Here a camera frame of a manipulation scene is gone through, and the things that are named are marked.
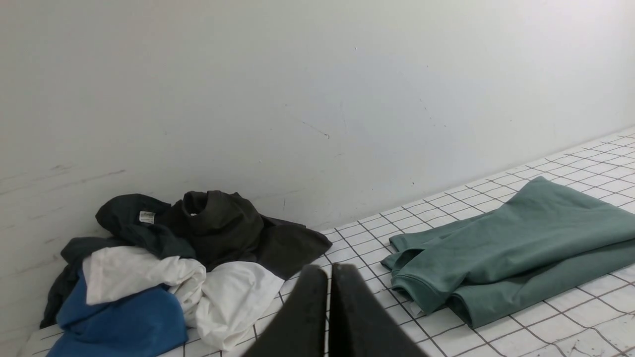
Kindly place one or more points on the dark olive shirt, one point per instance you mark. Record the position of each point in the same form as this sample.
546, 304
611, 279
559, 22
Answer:
224, 228

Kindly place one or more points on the dark teal shirt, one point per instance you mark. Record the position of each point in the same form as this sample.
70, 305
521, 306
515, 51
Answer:
132, 220

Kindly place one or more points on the white shirt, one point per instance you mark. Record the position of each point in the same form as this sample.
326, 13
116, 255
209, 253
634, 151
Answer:
223, 304

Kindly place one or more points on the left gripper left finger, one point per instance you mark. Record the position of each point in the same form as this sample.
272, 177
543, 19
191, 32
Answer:
298, 329

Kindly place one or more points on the blue shirt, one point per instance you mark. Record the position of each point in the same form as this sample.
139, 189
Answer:
145, 324

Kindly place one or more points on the green long-sleeve shirt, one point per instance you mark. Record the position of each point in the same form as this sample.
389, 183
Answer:
544, 241

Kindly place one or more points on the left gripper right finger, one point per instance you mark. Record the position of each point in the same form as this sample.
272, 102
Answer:
358, 325

